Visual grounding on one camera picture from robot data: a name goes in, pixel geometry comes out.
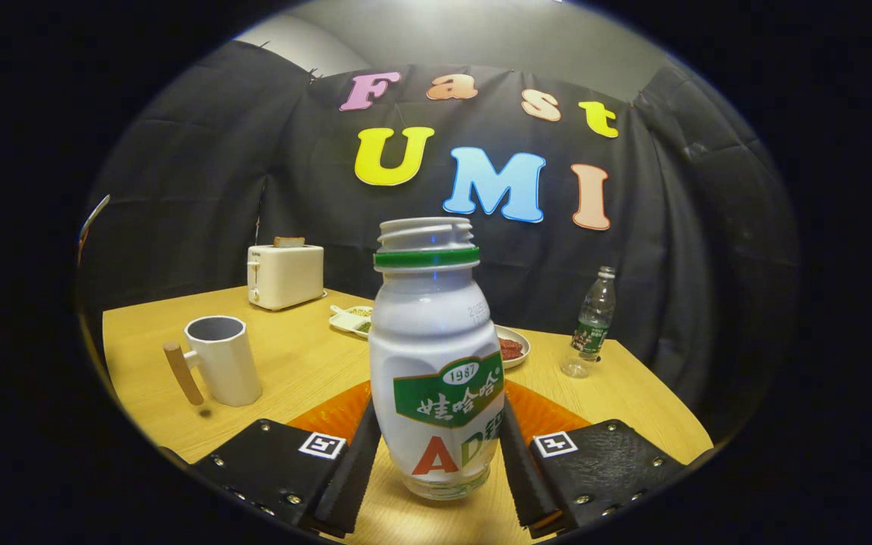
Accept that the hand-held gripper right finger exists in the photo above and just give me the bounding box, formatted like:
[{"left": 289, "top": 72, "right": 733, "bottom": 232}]
[{"left": 498, "top": 378, "right": 690, "bottom": 540}]

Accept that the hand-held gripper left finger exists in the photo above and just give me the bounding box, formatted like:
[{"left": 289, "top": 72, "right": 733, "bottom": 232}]
[{"left": 188, "top": 380, "right": 384, "bottom": 540}]

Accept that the white cup wooden handle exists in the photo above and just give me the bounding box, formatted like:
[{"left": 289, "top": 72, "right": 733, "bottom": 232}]
[{"left": 163, "top": 315, "right": 263, "bottom": 408}]

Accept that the white juice bottle green label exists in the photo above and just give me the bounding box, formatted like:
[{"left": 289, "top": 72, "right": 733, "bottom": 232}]
[{"left": 369, "top": 217, "right": 506, "bottom": 501}]

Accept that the clear plastic water bottle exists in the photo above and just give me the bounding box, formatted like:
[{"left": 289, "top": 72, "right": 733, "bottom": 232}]
[{"left": 560, "top": 266, "right": 618, "bottom": 378}]

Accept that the wooden table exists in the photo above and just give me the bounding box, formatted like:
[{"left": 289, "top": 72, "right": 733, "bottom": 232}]
[{"left": 101, "top": 286, "right": 714, "bottom": 545}]

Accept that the round white plate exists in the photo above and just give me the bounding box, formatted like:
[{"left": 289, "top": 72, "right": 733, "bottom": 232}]
[{"left": 495, "top": 325, "right": 531, "bottom": 369}]

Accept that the white divided condiment dish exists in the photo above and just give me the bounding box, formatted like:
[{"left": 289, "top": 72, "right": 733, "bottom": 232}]
[{"left": 329, "top": 304, "right": 374, "bottom": 338}]

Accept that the cream toaster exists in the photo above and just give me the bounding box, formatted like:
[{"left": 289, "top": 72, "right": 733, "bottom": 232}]
[{"left": 247, "top": 244, "right": 325, "bottom": 311}]

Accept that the black backdrop cloth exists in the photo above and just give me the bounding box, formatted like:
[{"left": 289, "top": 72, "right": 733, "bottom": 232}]
[{"left": 76, "top": 39, "right": 799, "bottom": 440}]

